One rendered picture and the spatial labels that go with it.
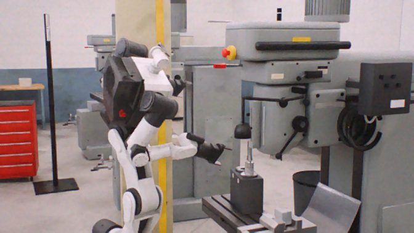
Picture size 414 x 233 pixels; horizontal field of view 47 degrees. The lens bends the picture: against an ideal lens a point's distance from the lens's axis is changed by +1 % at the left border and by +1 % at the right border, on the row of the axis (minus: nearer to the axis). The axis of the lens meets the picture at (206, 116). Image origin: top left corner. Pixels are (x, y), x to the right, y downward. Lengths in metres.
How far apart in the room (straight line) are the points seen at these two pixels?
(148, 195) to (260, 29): 1.04
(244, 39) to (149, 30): 1.82
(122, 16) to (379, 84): 2.18
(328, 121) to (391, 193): 0.48
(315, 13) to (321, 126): 0.50
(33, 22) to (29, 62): 0.85
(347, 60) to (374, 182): 0.57
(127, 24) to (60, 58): 7.30
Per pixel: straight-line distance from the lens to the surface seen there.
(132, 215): 2.44
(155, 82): 2.22
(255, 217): 2.46
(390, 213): 2.39
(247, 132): 1.91
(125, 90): 2.19
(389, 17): 7.66
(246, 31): 1.91
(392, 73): 2.00
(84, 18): 10.93
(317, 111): 2.10
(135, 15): 3.63
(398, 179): 2.39
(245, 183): 2.44
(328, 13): 2.15
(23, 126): 6.34
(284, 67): 1.98
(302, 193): 4.10
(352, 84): 2.16
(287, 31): 1.97
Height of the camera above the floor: 1.81
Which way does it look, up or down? 9 degrees down
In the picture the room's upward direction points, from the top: straight up
